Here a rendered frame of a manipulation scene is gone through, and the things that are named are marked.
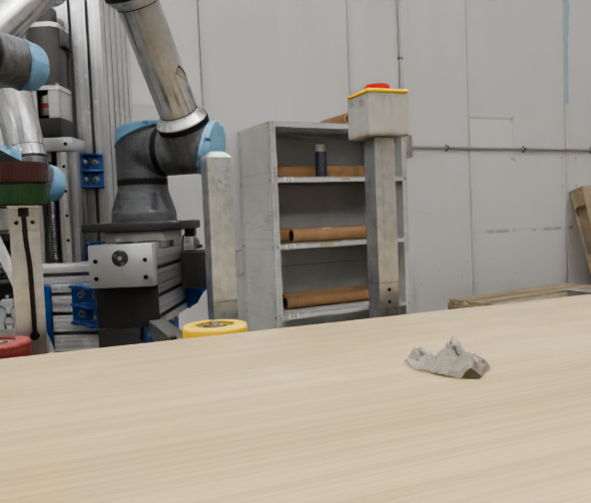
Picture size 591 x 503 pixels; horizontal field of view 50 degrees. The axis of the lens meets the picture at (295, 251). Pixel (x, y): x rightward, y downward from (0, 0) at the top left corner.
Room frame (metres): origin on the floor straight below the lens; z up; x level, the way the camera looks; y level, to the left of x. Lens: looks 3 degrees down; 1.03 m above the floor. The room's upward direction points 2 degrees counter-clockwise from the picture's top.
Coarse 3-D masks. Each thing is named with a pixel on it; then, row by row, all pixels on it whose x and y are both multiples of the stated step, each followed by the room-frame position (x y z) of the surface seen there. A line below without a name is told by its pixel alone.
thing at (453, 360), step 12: (420, 348) 0.55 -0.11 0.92; (444, 348) 0.53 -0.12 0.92; (456, 348) 0.55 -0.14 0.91; (408, 360) 0.55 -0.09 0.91; (420, 360) 0.54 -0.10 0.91; (432, 360) 0.54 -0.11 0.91; (444, 360) 0.52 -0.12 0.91; (456, 360) 0.52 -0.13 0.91; (468, 360) 0.51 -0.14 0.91; (480, 360) 0.52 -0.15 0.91; (444, 372) 0.51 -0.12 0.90; (456, 372) 0.51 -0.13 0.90; (480, 372) 0.50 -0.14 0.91
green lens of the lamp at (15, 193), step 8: (16, 184) 0.73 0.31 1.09; (24, 184) 0.73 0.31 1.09; (32, 184) 0.74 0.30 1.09; (40, 184) 0.75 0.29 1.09; (0, 192) 0.73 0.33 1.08; (8, 192) 0.73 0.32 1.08; (16, 192) 0.73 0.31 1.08; (24, 192) 0.73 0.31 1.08; (32, 192) 0.74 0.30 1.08; (40, 192) 0.75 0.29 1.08; (48, 192) 0.76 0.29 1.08; (0, 200) 0.73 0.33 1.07; (8, 200) 0.73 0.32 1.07; (16, 200) 0.73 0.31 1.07; (24, 200) 0.73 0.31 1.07; (32, 200) 0.74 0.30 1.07; (40, 200) 0.74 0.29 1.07; (48, 200) 0.76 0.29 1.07
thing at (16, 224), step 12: (12, 204) 0.73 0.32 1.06; (24, 204) 0.74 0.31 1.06; (36, 204) 0.74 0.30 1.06; (12, 216) 0.78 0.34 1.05; (24, 216) 0.75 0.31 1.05; (36, 216) 0.79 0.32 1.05; (12, 228) 0.78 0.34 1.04; (24, 228) 0.75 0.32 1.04; (36, 228) 0.79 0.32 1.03; (24, 240) 0.76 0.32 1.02; (36, 324) 0.78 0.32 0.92; (36, 336) 0.79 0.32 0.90
